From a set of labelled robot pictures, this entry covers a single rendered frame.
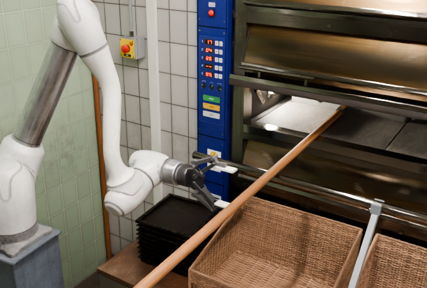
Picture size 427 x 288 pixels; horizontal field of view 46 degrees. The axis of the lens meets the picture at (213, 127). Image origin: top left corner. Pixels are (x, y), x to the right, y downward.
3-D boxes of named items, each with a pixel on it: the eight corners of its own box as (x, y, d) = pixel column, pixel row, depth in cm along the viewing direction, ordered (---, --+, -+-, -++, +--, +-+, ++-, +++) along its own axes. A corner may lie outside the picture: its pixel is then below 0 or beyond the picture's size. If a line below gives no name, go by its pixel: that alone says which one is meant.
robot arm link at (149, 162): (178, 172, 186) (157, 196, 177) (145, 163, 193) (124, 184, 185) (173, 149, 180) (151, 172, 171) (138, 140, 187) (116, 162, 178)
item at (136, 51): (129, 54, 250) (128, 34, 246) (145, 57, 245) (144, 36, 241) (119, 57, 244) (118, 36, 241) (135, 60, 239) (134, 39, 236)
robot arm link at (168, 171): (175, 177, 184) (189, 180, 182) (160, 186, 177) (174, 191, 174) (175, 154, 181) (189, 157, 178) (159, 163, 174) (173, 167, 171)
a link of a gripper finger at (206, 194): (193, 181, 172) (191, 183, 173) (214, 207, 170) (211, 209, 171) (199, 177, 175) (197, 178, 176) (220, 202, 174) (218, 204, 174)
